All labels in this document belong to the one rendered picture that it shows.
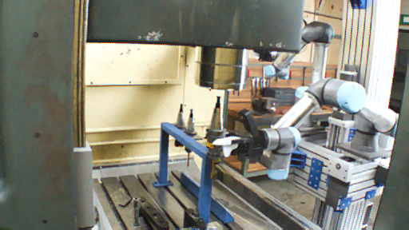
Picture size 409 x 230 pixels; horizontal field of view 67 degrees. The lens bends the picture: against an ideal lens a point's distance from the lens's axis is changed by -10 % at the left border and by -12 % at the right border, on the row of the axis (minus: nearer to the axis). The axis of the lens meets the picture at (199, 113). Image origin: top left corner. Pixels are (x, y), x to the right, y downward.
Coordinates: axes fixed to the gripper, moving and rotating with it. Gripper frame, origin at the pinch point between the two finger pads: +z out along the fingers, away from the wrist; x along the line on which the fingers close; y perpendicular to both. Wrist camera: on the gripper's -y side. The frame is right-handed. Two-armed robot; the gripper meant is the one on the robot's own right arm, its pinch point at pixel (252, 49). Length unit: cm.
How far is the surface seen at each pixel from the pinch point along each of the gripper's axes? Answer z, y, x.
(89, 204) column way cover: -103, 5, -174
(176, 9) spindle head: -98, -32, -144
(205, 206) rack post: -78, 42, -120
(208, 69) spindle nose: -94, -15, -130
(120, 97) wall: 8, 16, -106
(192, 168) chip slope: -11, 67, -70
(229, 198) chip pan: -34, 84, -60
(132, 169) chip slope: 3, 60, -106
